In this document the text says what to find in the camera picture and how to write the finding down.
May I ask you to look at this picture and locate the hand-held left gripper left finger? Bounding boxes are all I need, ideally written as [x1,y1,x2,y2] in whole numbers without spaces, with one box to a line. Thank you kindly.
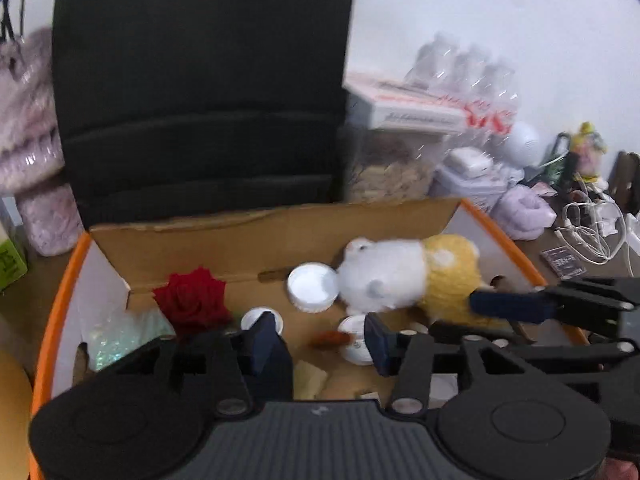
[115,312,294,418]

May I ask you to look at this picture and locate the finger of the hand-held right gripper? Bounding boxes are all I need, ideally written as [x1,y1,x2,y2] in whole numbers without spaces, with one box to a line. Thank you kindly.
[469,276,640,326]
[429,320,640,362]

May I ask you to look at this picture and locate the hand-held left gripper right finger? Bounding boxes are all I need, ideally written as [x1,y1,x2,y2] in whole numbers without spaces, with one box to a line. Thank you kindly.
[364,312,551,413]

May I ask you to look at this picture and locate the small orange stick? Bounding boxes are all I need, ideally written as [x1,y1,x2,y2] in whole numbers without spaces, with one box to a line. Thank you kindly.
[309,331,351,350]

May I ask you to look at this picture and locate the white and yellow plush toy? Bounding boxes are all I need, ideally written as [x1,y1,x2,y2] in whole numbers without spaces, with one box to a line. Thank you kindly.
[335,234,501,328]

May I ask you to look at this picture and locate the orange-rimmed cardboard box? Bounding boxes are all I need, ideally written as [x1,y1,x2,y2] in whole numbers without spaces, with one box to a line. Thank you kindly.
[29,197,591,480]

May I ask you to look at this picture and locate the yellow sponge block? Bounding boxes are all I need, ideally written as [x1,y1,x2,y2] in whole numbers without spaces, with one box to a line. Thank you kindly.
[291,361,329,401]

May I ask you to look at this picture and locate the black card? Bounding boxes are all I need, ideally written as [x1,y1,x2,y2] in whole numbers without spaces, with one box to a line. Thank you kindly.
[540,246,587,281]

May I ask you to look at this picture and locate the plain white round lid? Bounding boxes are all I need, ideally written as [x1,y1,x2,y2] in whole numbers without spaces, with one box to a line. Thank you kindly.
[286,261,339,312]

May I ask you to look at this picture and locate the red rose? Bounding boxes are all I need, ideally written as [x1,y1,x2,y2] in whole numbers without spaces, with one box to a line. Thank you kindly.
[151,266,233,338]

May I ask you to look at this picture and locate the iridescent green plastic bag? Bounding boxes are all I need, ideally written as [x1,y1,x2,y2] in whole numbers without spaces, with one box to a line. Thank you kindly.
[80,307,176,373]

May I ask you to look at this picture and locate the white earbuds case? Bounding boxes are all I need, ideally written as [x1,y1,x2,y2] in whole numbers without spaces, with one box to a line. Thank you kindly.
[445,147,493,178]

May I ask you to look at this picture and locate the white power adapter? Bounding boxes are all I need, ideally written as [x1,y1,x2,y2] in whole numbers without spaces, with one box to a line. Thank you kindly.
[625,210,640,256]

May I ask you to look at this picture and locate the black bottle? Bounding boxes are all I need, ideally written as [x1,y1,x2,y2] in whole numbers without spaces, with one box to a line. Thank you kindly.
[547,132,576,188]

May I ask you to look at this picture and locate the white round lamp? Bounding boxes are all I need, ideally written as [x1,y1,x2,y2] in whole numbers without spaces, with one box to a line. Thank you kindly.
[500,121,543,166]

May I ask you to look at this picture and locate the clear container with chips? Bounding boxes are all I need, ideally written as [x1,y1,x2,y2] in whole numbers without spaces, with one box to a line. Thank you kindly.
[345,127,443,203]

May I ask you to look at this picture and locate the brown bag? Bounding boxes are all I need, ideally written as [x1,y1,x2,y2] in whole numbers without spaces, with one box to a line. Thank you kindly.
[607,151,640,211]

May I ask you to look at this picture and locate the colourful toy figure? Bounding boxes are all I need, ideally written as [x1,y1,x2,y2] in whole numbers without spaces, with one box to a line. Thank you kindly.
[570,121,608,183]

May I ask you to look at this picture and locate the white and red flat box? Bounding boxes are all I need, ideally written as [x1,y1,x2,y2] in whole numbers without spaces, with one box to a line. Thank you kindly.
[342,72,468,133]

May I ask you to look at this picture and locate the pack of water bottles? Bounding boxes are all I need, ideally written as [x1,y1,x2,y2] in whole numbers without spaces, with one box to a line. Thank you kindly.
[405,32,521,136]

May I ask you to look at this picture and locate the tan cardboard sheet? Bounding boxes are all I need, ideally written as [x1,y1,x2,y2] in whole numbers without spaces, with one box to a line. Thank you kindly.
[0,347,36,480]

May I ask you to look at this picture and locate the black paper bag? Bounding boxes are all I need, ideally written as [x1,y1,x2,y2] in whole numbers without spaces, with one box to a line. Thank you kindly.
[51,0,360,233]

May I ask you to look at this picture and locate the white and green carton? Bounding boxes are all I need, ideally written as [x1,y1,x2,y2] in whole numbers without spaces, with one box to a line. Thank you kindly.
[0,197,28,291]

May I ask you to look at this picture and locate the pink furry vase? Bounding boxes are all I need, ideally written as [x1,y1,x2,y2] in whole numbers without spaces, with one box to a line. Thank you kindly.
[0,27,86,256]

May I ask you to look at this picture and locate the white cables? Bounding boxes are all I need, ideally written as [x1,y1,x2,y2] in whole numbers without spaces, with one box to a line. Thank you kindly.
[555,195,631,265]

